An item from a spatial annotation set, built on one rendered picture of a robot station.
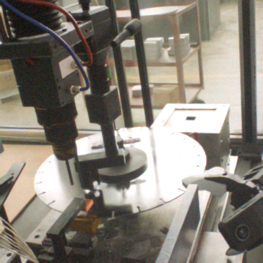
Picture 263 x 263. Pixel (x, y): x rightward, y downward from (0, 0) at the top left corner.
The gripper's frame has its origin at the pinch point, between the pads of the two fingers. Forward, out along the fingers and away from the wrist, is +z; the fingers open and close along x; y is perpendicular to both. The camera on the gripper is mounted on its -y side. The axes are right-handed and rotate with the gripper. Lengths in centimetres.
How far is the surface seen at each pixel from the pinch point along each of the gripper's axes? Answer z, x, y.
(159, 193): 1.1, 8.0, -4.1
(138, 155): 9.1, 14.5, 3.5
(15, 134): 82, 40, 23
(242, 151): 18.6, -2.0, 46.1
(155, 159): 7.2, 12.1, 4.9
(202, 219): 4.6, -2.0, 4.9
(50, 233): 4.0, 12.8, -22.9
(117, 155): 3.2, 17.0, -5.9
